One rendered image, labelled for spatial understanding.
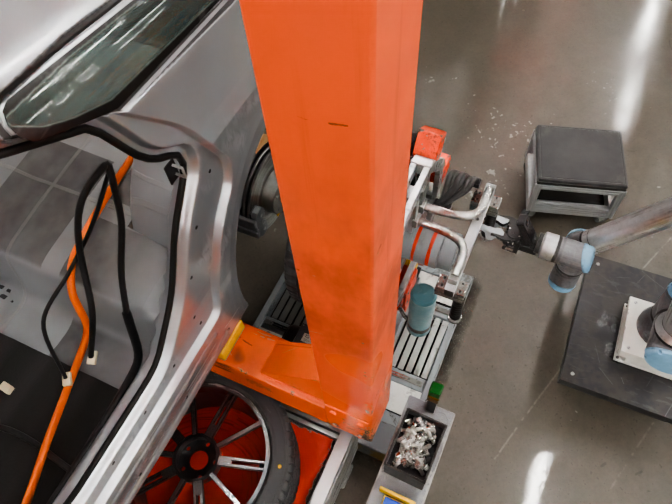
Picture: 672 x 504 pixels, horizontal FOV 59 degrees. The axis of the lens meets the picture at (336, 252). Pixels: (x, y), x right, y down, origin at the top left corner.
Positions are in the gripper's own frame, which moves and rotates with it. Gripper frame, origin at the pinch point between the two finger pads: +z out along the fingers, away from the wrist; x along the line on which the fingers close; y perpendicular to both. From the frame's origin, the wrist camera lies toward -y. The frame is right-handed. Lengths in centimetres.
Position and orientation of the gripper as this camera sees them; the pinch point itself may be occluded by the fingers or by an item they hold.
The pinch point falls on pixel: (483, 220)
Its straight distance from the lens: 207.3
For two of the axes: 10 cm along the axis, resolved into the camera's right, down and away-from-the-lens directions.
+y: 0.5, 5.3, 8.5
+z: -9.1, -3.3, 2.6
